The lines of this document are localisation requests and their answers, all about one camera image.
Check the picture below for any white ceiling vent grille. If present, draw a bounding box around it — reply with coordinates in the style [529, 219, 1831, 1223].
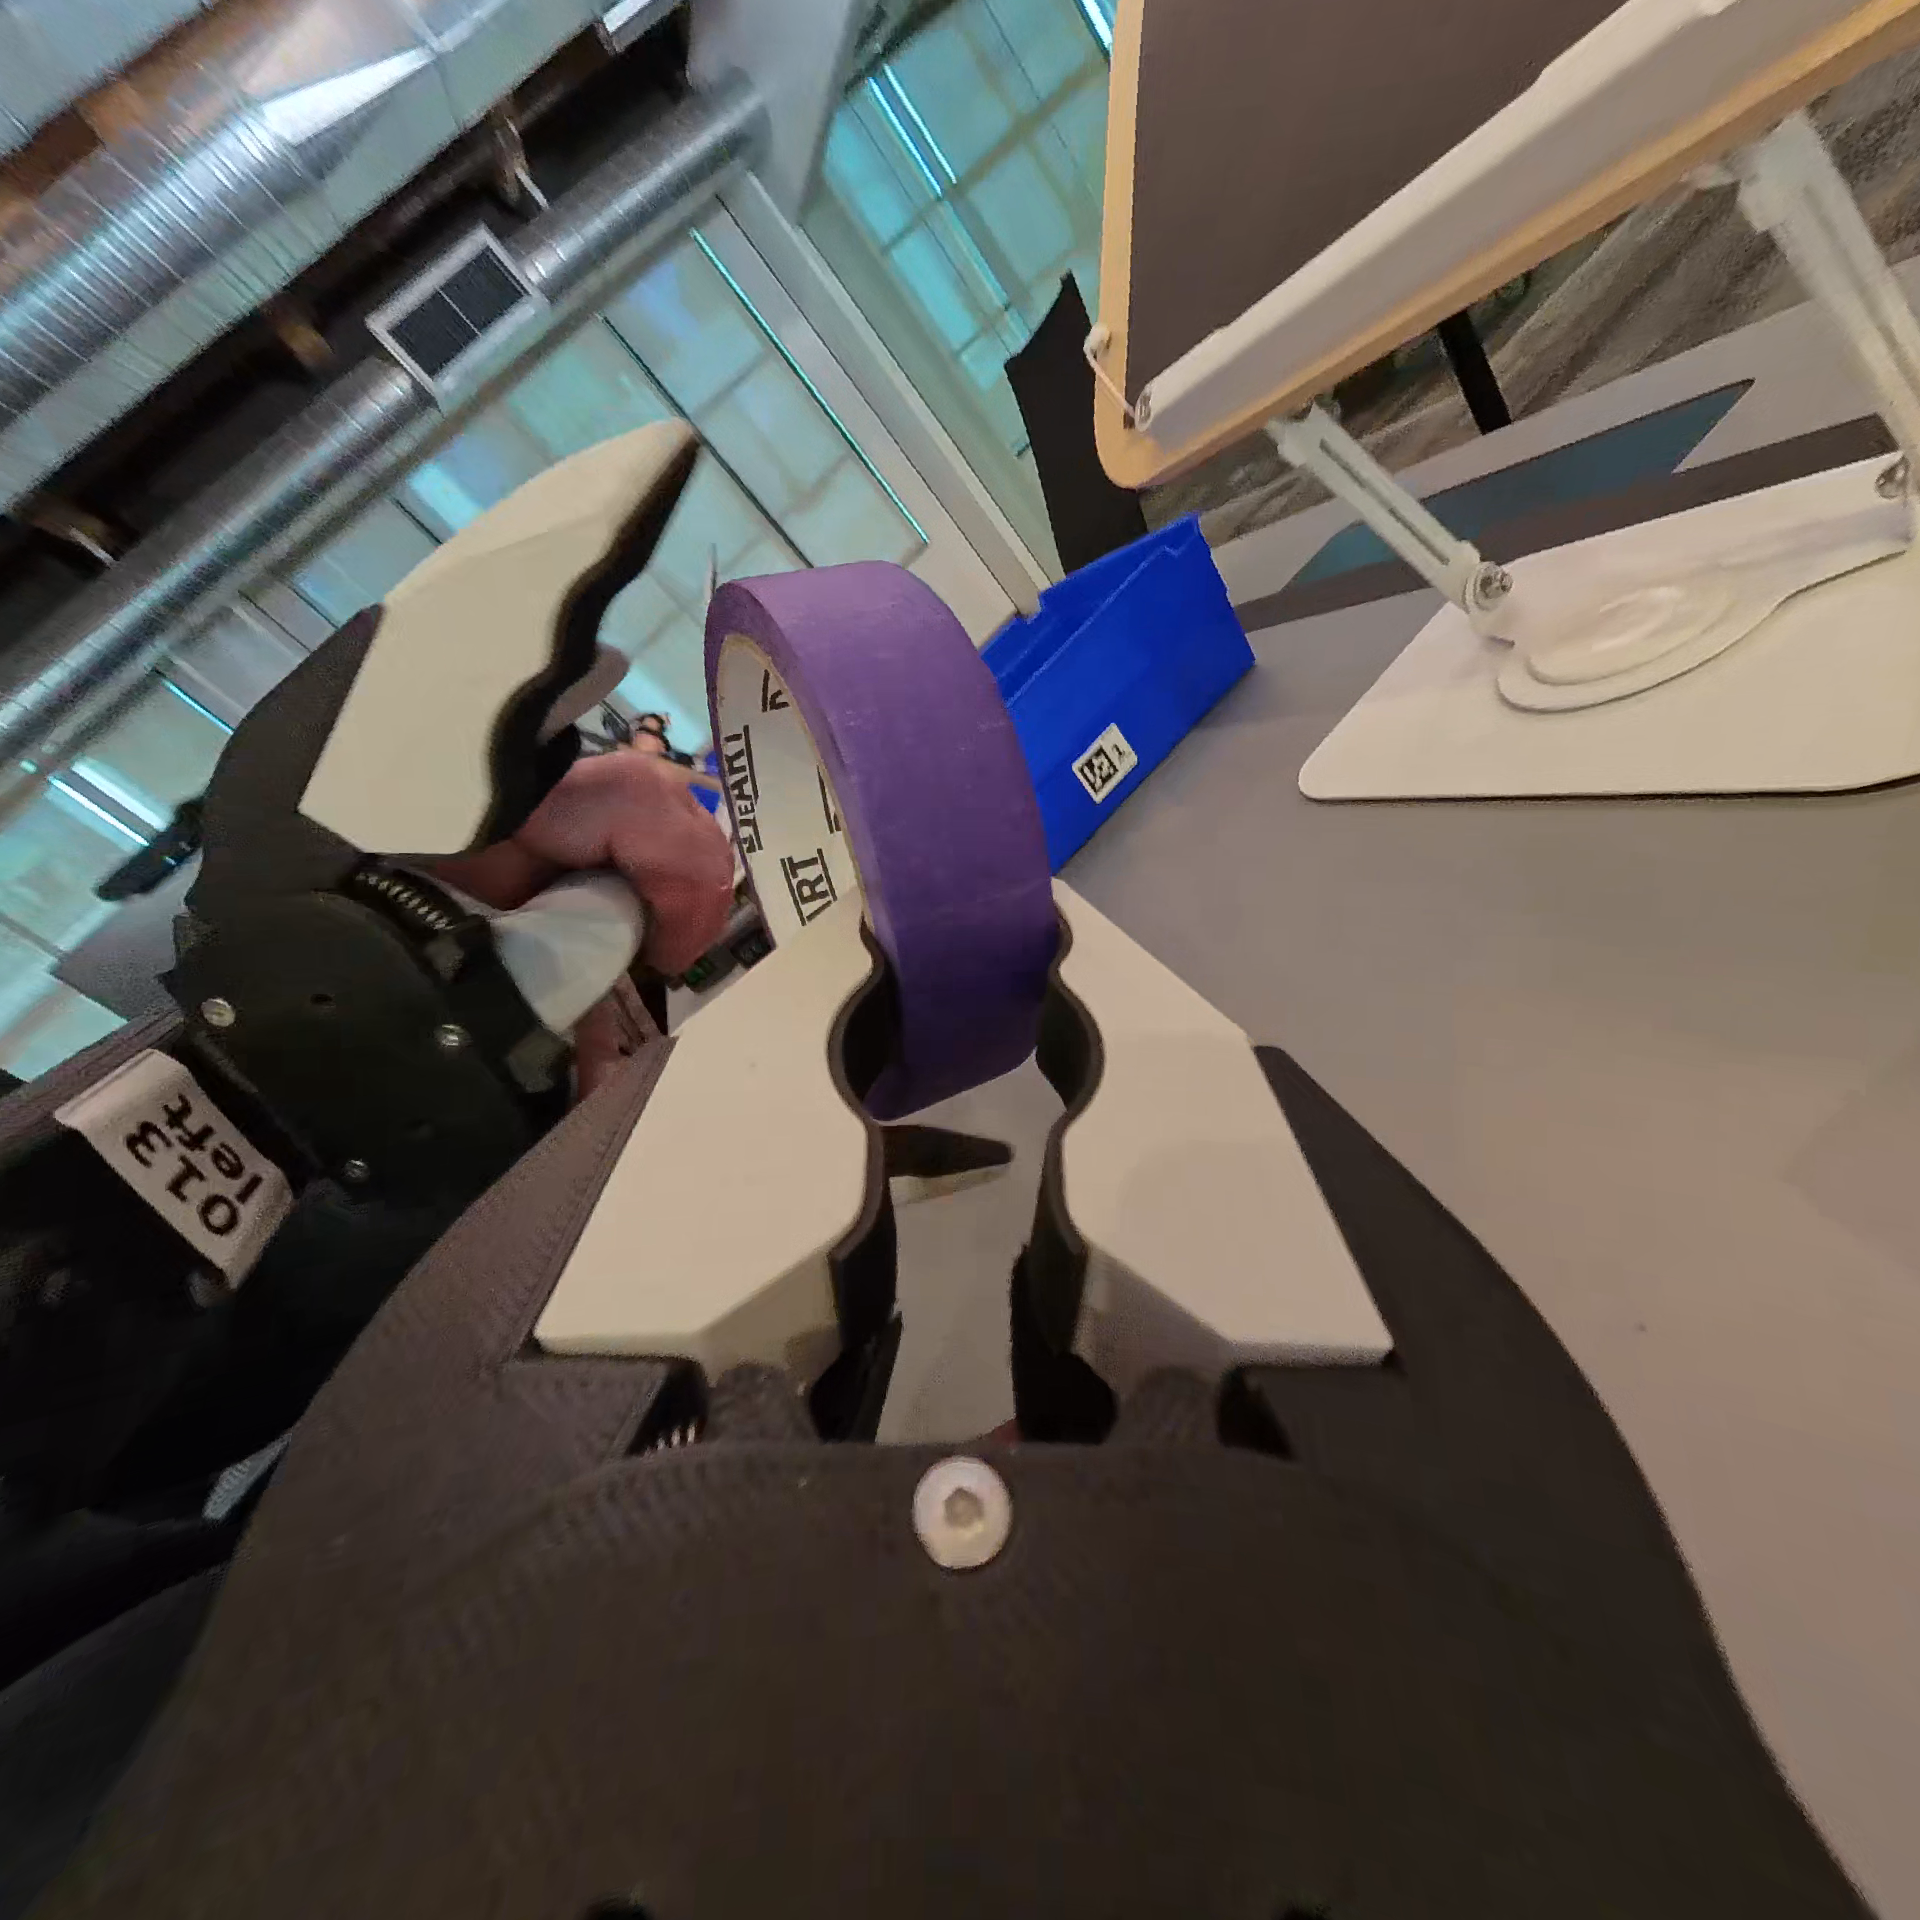
[364, 223, 551, 395]

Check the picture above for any teal table mat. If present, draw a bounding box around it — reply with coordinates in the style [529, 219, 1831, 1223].
[1246, 374, 1900, 636]

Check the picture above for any purple tape roll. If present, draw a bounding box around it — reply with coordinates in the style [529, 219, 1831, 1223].
[704, 563, 1061, 1125]

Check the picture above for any blue plastic bin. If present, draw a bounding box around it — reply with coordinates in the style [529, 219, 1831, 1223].
[983, 513, 1257, 875]

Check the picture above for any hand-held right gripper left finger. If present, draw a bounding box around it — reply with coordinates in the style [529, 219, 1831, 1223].
[532, 911, 902, 1445]

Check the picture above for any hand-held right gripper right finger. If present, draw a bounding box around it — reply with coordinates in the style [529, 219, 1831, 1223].
[1014, 882, 1400, 1447]

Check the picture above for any silver ventilation duct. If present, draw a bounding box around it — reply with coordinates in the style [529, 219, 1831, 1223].
[0, 356, 453, 771]
[0, 66, 775, 505]

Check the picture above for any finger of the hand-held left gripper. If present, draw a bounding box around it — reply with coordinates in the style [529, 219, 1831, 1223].
[294, 419, 704, 859]

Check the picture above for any white board stand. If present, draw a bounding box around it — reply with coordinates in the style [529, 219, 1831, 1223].
[1132, 0, 1920, 806]

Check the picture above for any black panel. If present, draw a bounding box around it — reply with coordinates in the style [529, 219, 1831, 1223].
[1005, 275, 1151, 579]

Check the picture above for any person's left hand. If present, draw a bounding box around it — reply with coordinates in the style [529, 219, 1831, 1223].
[479, 748, 741, 1089]

